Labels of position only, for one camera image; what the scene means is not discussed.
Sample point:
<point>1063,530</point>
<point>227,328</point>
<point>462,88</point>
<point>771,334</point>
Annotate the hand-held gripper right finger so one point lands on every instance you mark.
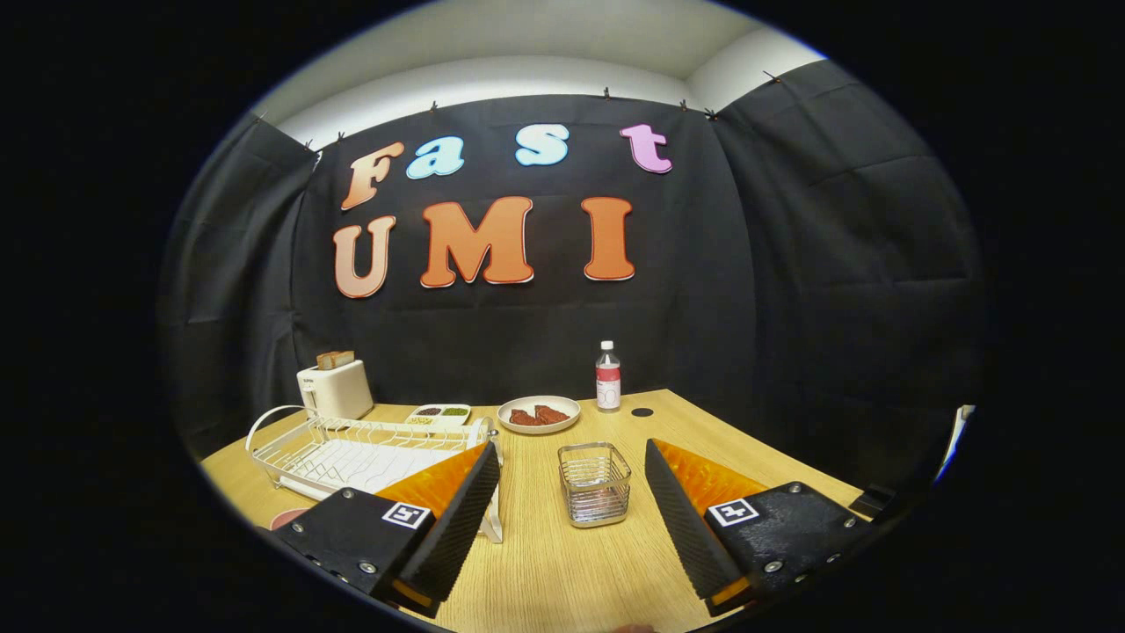
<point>684,527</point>

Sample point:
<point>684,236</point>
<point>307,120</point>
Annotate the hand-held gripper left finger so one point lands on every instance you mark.
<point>461,519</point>

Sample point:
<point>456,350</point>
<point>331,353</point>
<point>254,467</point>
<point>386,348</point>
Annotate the pink plate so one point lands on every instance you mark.
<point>286,520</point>

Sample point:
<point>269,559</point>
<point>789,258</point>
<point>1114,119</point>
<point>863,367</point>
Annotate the white divided condiment dish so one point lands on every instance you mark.
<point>439,422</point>

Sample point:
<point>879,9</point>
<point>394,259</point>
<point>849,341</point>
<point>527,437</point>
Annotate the beige round plate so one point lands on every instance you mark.
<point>538,431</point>

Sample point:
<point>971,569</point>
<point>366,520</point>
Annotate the red meat slice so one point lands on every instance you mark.
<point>524,418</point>
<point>554,414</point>

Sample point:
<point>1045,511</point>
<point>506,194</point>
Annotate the red label plastic bottle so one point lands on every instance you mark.
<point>608,391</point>

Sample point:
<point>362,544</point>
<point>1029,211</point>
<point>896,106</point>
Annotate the white toaster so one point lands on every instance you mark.
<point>338,391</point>

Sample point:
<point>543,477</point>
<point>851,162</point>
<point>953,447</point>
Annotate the black table edge clamp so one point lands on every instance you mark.
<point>868,503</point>

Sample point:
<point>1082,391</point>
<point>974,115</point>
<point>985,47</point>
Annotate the brown toast slice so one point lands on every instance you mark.
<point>327,361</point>
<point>345,359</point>

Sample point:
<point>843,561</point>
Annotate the black backdrop cloth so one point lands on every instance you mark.
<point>747,308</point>

